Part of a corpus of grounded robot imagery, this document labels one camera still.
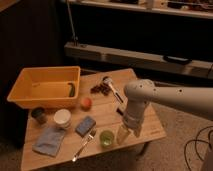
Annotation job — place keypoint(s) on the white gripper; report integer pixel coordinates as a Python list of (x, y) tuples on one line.
[(131, 121)]

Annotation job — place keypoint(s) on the dark green pepper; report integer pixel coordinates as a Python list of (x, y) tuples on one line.
[(72, 90)]

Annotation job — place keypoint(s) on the yellow plastic bin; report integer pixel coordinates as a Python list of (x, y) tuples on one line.
[(45, 87)]

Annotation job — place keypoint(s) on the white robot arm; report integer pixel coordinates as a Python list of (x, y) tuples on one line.
[(139, 93)]

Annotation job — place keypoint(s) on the green plastic cup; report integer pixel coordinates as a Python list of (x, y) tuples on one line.
[(106, 138)]

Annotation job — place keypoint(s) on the white paper cup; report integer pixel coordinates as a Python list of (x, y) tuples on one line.
[(62, 118)]

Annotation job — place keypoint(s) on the dark small cup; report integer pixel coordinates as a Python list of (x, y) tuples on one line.
[(39, 115)]

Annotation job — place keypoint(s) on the small wooden table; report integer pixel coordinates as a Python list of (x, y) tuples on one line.
[(103, 112)]

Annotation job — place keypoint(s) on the blue sponge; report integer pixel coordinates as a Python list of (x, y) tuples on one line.
[(85, 126)]

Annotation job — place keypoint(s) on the dark grape bunch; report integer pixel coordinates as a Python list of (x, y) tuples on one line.
[(101, 88)]

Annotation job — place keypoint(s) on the blue folded cloth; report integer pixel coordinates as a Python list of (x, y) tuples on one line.
[(49, 141)]

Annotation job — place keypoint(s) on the black flat device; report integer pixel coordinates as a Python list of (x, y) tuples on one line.
[(180, 61)]

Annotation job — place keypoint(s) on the long grey low bench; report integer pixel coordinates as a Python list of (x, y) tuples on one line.
[(195, 68)]

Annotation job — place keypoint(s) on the thin metal stand pole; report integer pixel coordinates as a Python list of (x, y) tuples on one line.
[(74, 37)]

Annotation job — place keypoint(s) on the upper wall shelf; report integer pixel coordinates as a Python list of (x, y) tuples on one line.
[(146, 6)]

